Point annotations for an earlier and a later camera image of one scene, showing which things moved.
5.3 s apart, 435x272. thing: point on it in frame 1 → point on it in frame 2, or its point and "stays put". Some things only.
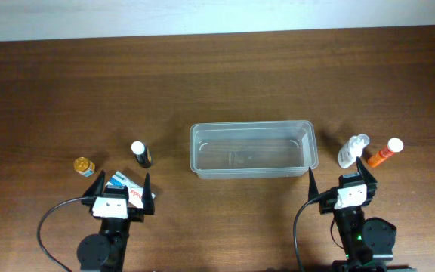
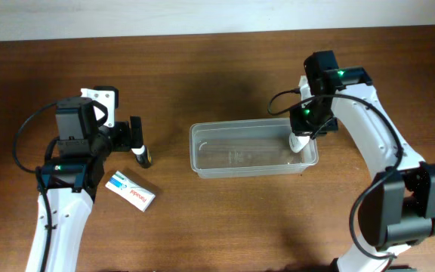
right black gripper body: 327,204 → 313,128
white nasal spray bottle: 352,149 → 297,143
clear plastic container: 257,149 stays put
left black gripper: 136,214 → 135,132
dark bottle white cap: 142,154 stays put
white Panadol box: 135,191 stays put
